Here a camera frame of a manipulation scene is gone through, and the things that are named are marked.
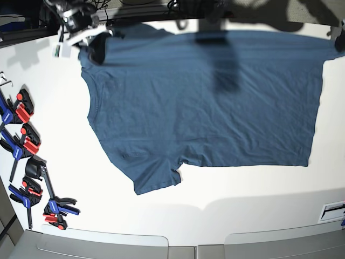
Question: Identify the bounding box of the metal hex key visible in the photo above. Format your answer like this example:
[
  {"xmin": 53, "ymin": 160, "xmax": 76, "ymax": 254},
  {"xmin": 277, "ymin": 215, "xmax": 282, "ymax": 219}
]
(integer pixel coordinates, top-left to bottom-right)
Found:
[{"xmin": 0, "ymin": 71, "xmax": 13, "ymax": 87}]

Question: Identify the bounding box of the grey right chair back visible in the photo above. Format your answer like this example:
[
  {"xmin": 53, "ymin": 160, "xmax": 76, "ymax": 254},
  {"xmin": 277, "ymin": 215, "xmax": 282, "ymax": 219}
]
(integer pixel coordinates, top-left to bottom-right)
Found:
[{"xmin": 196, "ymin": 221, "xmax": 344, "ymax": 258}]

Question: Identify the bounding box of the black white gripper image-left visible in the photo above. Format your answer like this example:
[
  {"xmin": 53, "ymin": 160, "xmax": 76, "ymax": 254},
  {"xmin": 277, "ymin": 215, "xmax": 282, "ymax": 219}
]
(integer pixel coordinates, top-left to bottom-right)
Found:
[{"xmin": 60, "ymin": 8, "xmax": 113, "ymax": 65}]

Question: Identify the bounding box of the grey left chair back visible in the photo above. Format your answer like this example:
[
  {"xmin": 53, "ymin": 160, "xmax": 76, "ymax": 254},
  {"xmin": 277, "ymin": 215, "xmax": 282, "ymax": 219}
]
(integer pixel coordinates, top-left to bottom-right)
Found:
[{"xmin": 9, "ymin": 230, "xmax": 195, "ymax": 258}]

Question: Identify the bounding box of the bottom blue red bar clamp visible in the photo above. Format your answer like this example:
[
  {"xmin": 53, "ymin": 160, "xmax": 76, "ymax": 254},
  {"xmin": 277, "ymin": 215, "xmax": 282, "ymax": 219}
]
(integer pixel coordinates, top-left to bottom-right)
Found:
[{"xmin": 41, "ymin": 166, "xmax": 80, "ymax": 230}]

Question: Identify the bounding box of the top blue red bar clamp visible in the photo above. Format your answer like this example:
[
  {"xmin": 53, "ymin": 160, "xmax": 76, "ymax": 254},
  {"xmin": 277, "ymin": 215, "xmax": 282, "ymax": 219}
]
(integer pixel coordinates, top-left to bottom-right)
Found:
[{"xmin": 1, "ymin": 88, "xmax": 34, "ymax": 131}]

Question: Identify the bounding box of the blue red bar clamp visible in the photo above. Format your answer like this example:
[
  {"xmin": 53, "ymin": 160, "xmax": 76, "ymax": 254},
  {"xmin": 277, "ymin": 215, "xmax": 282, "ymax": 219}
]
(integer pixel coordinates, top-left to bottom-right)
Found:
[
  {"xmin": 1, "ymin": 88, "xmax": 34, "ymax": 131},
  {"xmin": 1, "ymin": 123, "xmax": 41, "ymax": 182},
  {"xmin": 41, "ymin": 166, "xmax": 80, "ymax": 230},
  {"xmin": 9, "ymin": 176, "xmax": 43, "ymax": 229}
]

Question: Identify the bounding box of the dark blue T-shirt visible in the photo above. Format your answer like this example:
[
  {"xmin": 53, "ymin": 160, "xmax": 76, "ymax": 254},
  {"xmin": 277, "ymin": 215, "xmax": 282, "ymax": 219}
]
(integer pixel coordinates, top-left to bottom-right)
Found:
[{"xmin": 78, "ymin": 24, "xmax": 342, "ymax": 195}]

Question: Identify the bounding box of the aluminium rail with cables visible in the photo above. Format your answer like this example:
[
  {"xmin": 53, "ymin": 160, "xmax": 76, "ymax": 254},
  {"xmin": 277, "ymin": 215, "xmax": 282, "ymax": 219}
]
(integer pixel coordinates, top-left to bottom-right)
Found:
[{"xmin": 88, "ymin": 1, "xmax": 175, "ymax": 25}]

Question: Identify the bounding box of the grey chair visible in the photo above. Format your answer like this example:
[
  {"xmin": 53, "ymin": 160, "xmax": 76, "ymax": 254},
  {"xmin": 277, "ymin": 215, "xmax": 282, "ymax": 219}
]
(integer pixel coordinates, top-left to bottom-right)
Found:
[
  {"xmin": 196, "ymin": 221, "xmax": 344, "ymax": 258},
  {"xmin": 9, "ymin": 230, "xmax": 195, "ymax": 258}
]

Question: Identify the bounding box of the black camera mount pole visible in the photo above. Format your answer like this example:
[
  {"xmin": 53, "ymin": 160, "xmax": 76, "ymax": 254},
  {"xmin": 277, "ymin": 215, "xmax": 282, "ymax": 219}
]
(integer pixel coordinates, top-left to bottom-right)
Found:
[{"xmin": 204, "ymin": 0, "xmax": 229, "ymax": 23}]

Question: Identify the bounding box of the white slotted label plate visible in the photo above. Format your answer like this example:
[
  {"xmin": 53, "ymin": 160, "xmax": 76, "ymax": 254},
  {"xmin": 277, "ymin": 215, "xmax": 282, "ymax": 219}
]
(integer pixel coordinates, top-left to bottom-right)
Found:
[{"xmin": 318, "ymin": 201, "xmax": 344, "ymax": 223}]

